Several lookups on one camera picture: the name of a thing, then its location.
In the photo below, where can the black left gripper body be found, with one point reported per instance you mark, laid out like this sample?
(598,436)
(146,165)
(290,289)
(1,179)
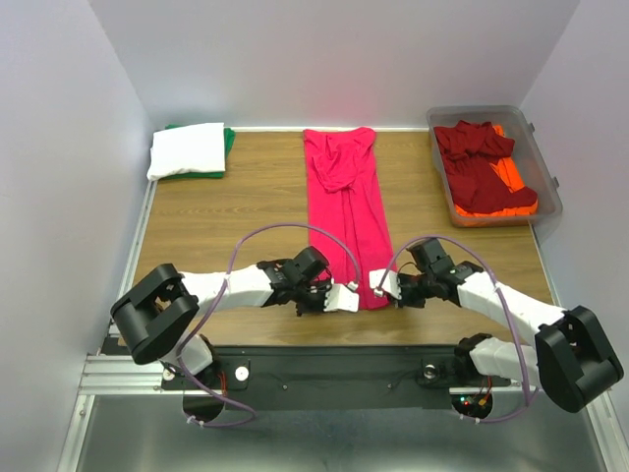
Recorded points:
(310,296)

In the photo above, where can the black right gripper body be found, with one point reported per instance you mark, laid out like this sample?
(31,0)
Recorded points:
(416,288)

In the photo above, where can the pink t shirt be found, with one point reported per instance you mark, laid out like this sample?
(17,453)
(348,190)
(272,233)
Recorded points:
(344,199)

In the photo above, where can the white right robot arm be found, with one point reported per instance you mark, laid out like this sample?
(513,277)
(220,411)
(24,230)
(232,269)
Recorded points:
(565,353)

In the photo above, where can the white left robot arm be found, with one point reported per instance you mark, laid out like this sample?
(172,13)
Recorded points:
(154,317)

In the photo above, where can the clear plastic storage bin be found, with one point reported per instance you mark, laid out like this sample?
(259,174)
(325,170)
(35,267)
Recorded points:
(491,168)

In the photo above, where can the orange t shirt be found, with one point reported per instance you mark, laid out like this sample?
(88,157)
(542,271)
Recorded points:
(516,187)

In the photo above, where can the dark red t shirt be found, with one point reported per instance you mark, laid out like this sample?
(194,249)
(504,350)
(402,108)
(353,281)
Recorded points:
(476,167)

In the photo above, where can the folded white t shirt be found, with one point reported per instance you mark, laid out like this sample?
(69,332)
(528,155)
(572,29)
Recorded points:
(196,148)

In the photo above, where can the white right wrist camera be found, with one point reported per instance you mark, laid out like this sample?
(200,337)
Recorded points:
(385,282)

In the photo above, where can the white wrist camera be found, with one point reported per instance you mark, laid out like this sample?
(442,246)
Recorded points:
(385,282)
(342,297)

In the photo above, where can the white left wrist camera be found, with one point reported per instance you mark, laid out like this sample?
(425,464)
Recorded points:
(342,297)

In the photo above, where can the aluminium mounting rail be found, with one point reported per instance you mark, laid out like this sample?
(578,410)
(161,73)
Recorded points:
(123,373)

